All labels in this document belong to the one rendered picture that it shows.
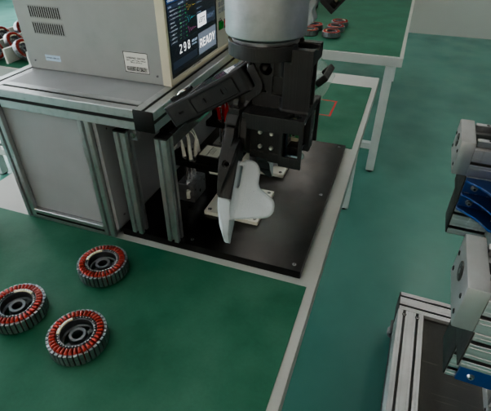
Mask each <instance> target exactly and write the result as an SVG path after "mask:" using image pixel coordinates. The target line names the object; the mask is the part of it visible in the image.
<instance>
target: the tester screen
mask: <svg viewBox="0 0 491 411"><path fill-rule="evenodd" d="M213 6H215V0H166V10H167V19H168V27H169V35H170V50H171V59H172V67H173V74H174V75H175V74H176V73H177V72H179V71H180V70H182V69H184V68H185V67H186V66H188V65H189V64H191V63H192V62H193V61H195V60H197V59H198V58H199V57H201V56H202V55H204V54H205V53H206V52H208V51H209V50H211V49H212V48H214V47H215V46H217V45H216V44H215V45H213V46H212V47H211V48H209V49H208V50H206V51H205V52H203V53H202V54H200V55H199V42H198V34H199V33H200V32H202V31H203V30H205V29H208V28H209V27H210V26H212V25H213V24H215V19H214V20H212V21H210V22H208V23H207V24H204V25H202V26H201V27H200V28H198V27H197V14H199V13H201V12H203V11H205V10H207V9H209V8H211V7H213ZM215 30H216V24H215ZM189 38H191V49H190V50H188V51H186V52H184V53H183V54H182V55H179V44H180V43H182V42H184V41H186V40H188V39H189ZM196 48H197V55H196V56H195V57H193V58H192V59H190V60H189V61H188V62H186V63H185V64H183V65H181V66H180V67H178V68H177V69H176V70H174V62H175V61H177V60H179V59H181V58H182V57H184V56H185V55H186V54H188V53H190V52H191V51H193V50H195V49H196Z"/></svg>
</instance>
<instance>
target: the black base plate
mask: <svg viewBox="0 0 491 411"><path fill-rule="evenodd" d="M218 137H219V128H217V127H216V128H215V129H214V130H213V132H212V133H211V134H210V135H209V136H208V137H207V138H206V139H205V140H204V141H203V142H202V143H201V144H200V149H201V150H202V149H203V148H204V147H205V146H206V145H207V144H209V145H213V142H214V141H215V140H217V138H218ZM345 148H346V145H341V144H332V143H326V142H321V141H315V140H313V141H312V146H311V147H310V149H309V151H308V152H306V151H302V152H303V154H304V158H303V159H302V160H301V167H300V170H294V169H290V168H288V170H287V171H286V173H285V175H284V177H283V178H279V177H274V176H272V177H271V178H269V177H267V176H266V175H262V174H260V176H259V186H260V188H261V189H265V190H269V191H274V196H273V197H272V199H273V200H274V202H275V209H274V212H273V213H272V215H271V216H270V217H268V218H265V219H260V221H259V224H258V226H256V225H252V224H248V223H242V222H237V221H234V229H233V233H232V240H231V243H230V244H228V243H226V242H224V241H223V236H222V232H221V230H220V226H219V217H216V216H213V215H208V214H205V213H204V210H205V208H206V207H207V206H208V205H209V204H210V202H211V201H212V199H213V198H214V196H215V195H216V193H217V180H218V175H213V174H210V172H209V171H206V170H199V169H196V170H197V171H198V172H202V173H205V177H206V189H205V191H204V192H203V193H202V194H201V195H200V196H199V198H198V199H197V201H196V202H190V201H184V200H180V207H181V215H182V222H183V230H184V237H183V238H180V240H181V241H180V242H179V243H176V242H175V240H173V241H168V236H167V230H166V220H165V214H164V208H163V202H162V196H161V188H159V189H158V190H157V191H156V192H155V193H154V194H153V195H152V196H151V197H150V198H149V199H148V201H147V202H146V203H145V209H146V214H147V218H148V229H147V230H146V229H145V233H144V234H140V233H139V231H138V232H133V229H132V225H131V220H129V221H128V222H127V223H126V224H125V225H124V226H123V227H122V230H123V233H124V234H126V235H129V236H135V237H138V238H142V239H145V240H149V241H155V242H158V243H161V244H164V245H170V246H174V247H177V248H180V249H184V250H190V251H193V252H196V253H199V254H205V255H209V256H212V257H216V258H219V259H225V260H228V261H232V262H234V263H240V264H244V265H247V266H251V267H256V268H260V269H263V270H267V271H270V272H275V273H279V274H282V275H286V276H292V277H295V278H299V279H300V277H301V275H302V272H303V268H304V265H305V263H306V261H307V257H308V254H309V251H310V249H311V247H312V243H313V240H314V237H315V235H316V231H317V229H318V226H319V223H320V221H321V217H322V215H323V212H324V209H325V206H326V203H327V201H328V198H329V195H330V192H331V189H332V187H333V184H334V181H335V178H336V175H337V173H338V168H339V167H340V164H341V161H342V159H343V154H344V153H345Z"/></svg>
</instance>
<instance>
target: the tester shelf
mask: <svg viewBox="0 0 491 411"><path fill-rule="evenodd" d="M239 61H240V60H238V59H236V58H233V57H232V56H230V55H229V54H228V47H226V48H225V49H223V50H222V51H221V52H220V53H218V54H217V55H216V56H214V57H213V58H211V59H210V60H208V61H207V62H206V63H204V64H203V65H202V66H201V67H199V68H198V69H196V70H195V71H194V72H192V73H190V74H189V75H188V76H187V77H186V78H184V79H183V80H181V81H180V82H178V83H177V84H176V85H174V86H173V87H169V86H163V85H157V84H151V83H145V82H134V81H128V80H122V79H116V78H110V77H99V76H92V75H86V74H80V73H70V72H64V71H57V70H51V69H45V68H34V67H32V65H31V64H29V65H27V66H24V67H23V68H19V69H17V70H15V71H13V72H11V73H8V74H5V75H3V76H1V77H0V107H4V108H13V109H18V110H22V111H27V112H32V113H41V114H46V115H51V116H55V117H64V118H68V119H73V120H79V121H83V122H92V123H96V124H101V125H106V126H115V127H120V128H124V129H129V130H137V131H141V132H146V133H151V134H156V132H157V131H158V130H160V129H161V128H162V127H163V126H164V125H165V124H166V123H167V122H169V121H170V117H169V116H168V114H167V113H166V111H165V109H164V108H165V107H166V106H167V105H168V104H169V103H170V102H171V100H170V99H171V98H172V97H173V96H174V95H176V94H177V93H178V91H180V90H182V89H185V88H187V87H189V86H192V87H195V86H197V85H198V84H200V83H202V82H204V81H206V80H207V79H209V78H211V77H213V76H214V75H216V74H218V73H221V72H223V71H224V70H225V69H228V68H230V67H232V66H233V65H234V64H237V63H238V62H239Z"/></svg>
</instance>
